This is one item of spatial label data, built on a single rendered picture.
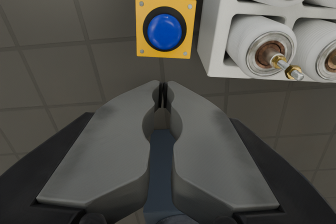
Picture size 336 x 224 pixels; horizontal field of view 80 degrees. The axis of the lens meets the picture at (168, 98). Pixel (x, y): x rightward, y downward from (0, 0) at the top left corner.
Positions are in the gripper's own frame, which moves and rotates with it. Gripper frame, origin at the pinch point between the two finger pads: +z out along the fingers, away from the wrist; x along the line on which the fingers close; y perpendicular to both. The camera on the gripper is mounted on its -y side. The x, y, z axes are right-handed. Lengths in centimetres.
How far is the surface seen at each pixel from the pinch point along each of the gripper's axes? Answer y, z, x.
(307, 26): 0.7, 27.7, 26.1
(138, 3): -2.8, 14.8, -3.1
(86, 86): 25, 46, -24
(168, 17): -1.7, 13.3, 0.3
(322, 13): -1.6, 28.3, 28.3
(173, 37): 0.5, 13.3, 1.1
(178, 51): 2.6, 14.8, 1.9
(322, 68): 6.2, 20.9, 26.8
